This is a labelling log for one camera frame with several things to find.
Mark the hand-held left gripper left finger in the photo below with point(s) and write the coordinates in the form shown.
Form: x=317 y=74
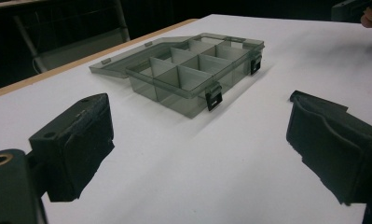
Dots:
x=78 y=146

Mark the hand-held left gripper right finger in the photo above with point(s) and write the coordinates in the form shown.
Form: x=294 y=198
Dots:
x=333 y=146

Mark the clear grey compartment box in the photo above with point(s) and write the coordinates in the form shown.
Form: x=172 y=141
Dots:
x=186 y=70

